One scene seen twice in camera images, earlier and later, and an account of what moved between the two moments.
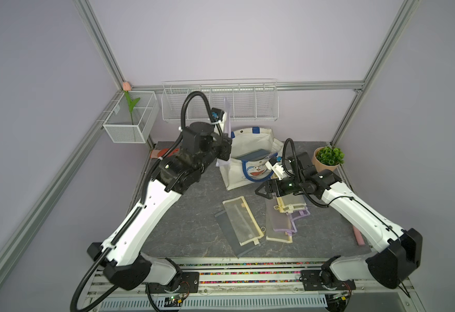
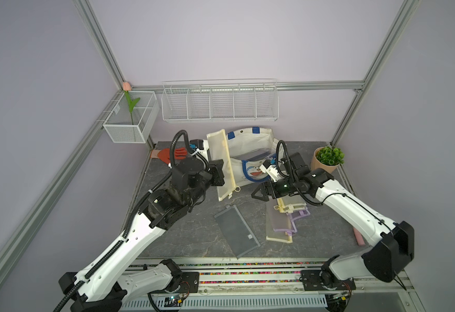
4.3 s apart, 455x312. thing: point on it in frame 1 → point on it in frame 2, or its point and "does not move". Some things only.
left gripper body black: [224, 149] → [216, 179]
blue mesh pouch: [253, 155] does not move
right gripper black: [268, 189] does not move
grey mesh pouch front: [227, 228] does not move
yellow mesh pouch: [242, 221] → [219, 151]
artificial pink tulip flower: [127, 87] does not move
